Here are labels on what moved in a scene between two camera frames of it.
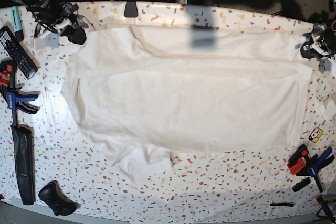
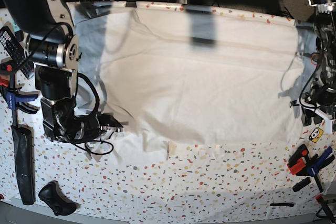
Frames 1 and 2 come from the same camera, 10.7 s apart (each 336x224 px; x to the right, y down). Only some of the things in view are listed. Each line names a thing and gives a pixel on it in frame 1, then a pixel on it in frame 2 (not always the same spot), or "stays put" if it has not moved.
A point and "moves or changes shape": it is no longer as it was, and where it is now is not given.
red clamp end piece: x=319 y=200 stays put
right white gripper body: x=70 y=18 → x=108 y=125
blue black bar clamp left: x=23 y=146 stays put
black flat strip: x=287 y=204 stays put
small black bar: x=301 y=184 stays put
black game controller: x=51 y=194 stays put
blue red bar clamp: x=300 y=164 stays put
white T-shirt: x=146 y=94 moves or changes shape
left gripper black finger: x=311 y=53 → x=307 y=114
